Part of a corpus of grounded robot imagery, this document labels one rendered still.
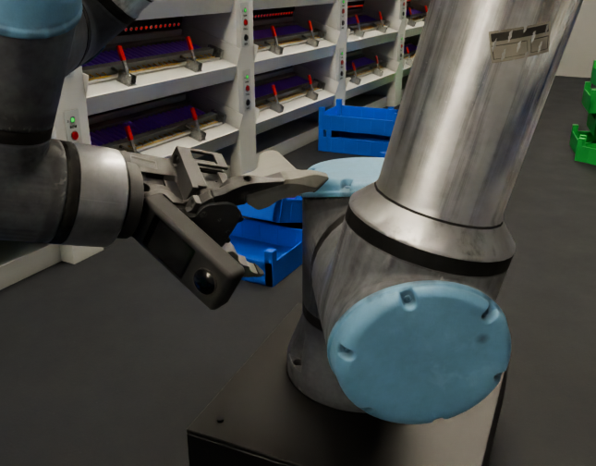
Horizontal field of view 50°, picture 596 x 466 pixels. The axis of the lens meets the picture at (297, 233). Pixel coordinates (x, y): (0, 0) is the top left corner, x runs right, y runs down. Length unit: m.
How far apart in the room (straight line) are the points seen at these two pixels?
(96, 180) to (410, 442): 0.43
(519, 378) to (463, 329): 0.60
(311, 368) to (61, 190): 0.38
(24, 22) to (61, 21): 0.03
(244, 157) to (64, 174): 1.51
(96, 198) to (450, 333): 0.31
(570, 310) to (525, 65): 0.91
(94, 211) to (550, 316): 0.97
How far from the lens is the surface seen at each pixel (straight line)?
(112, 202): 0.57
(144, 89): 1.65
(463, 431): 0.78
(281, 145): 2.33
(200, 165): 0.65
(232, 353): 1.14
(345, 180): 0.68
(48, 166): 0.55
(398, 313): 0.51
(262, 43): 2.22
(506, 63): 0.51
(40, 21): 0.50
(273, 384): 0.82
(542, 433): 1.03
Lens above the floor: 0.61
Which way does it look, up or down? 22 degrees down
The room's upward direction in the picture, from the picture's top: straight up
